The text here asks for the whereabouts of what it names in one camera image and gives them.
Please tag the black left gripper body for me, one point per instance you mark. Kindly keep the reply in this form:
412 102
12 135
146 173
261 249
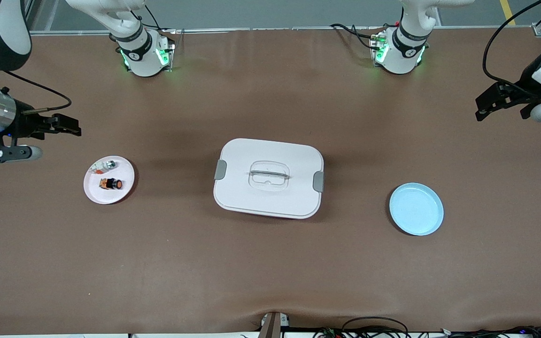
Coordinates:
527 78

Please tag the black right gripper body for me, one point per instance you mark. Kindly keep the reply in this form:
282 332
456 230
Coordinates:
25 125

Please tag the orange and black switch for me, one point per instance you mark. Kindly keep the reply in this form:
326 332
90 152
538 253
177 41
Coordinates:
112 184

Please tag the pink round plate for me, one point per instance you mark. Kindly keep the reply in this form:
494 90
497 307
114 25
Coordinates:
111 196

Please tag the light blue round plate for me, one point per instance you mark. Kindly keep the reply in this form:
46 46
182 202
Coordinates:
416 209

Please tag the white lidded storage box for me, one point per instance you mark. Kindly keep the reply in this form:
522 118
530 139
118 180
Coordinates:
270 197

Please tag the brown table mat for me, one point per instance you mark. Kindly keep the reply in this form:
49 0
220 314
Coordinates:
270 272

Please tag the clear switch with silver head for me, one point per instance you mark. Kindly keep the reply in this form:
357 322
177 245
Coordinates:
109 165

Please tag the aluminium table edge rail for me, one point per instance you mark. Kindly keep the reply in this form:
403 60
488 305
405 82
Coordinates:
275 29

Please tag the brown camera mount bracket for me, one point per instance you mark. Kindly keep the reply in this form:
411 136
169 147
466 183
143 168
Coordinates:
273 326

